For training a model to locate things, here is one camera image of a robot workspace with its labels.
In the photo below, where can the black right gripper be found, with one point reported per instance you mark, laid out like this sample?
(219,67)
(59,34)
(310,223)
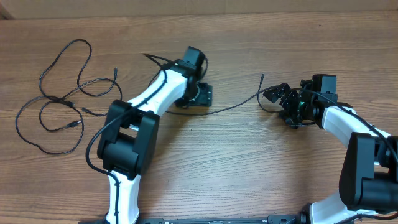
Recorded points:
(295,122)

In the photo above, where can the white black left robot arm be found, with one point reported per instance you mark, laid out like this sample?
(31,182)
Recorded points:
(128,138)

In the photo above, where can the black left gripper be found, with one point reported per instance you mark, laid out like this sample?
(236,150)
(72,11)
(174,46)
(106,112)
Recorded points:
(206,99)

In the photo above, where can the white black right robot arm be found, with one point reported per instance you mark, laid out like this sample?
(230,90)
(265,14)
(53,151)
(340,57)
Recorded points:
(368,179)

